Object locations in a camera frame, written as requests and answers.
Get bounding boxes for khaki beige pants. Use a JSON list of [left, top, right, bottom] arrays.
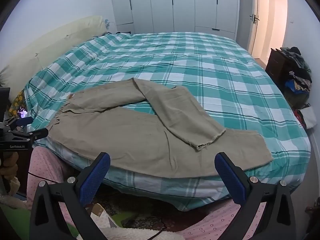
[[47, 78, 272, 178]]

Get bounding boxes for yellow floral pillow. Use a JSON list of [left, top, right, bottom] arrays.
[[8, 90, 27, 118]]

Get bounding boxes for pink dotted pajama leg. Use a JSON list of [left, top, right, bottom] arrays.
[[26, 146, 77, 210]]

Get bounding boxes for cream padded headboard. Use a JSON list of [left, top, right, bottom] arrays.
[[1, 16, 107, 102]]

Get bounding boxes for white bag on floor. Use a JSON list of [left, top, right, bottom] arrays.
[[299, 104, 317, 129]]

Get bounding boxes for pile of dark clothes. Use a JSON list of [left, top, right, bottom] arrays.
[[280, 47, 312, 109]]

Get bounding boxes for dark wooden nightstand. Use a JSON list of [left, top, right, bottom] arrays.
[[266, 49, 291, 87]]

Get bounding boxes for white wardrobe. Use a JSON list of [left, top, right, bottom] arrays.
[[112, 0, 240, 40]]

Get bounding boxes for white door with handle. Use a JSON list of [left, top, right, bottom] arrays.
[[248, 0, 260, 55]]

